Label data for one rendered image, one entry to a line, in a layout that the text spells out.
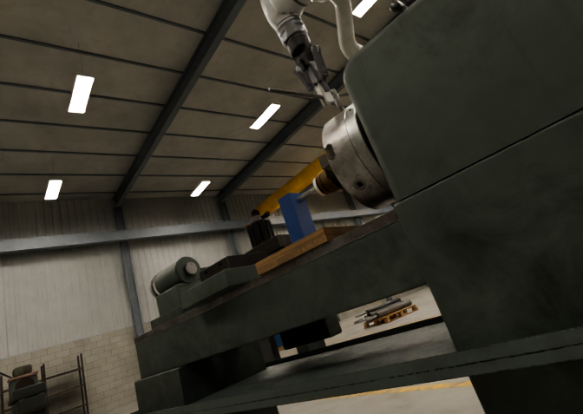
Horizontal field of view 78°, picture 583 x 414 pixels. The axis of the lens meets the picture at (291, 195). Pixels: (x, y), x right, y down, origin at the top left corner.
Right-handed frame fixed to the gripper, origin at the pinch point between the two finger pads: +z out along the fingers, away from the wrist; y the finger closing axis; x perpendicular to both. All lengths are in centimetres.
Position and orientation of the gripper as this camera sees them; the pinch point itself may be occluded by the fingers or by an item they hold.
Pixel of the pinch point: (324, 95)
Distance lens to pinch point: 116.7
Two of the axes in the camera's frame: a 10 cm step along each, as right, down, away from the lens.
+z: 4.2, 8.9, -1.5
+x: 7.7, -2.6, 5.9
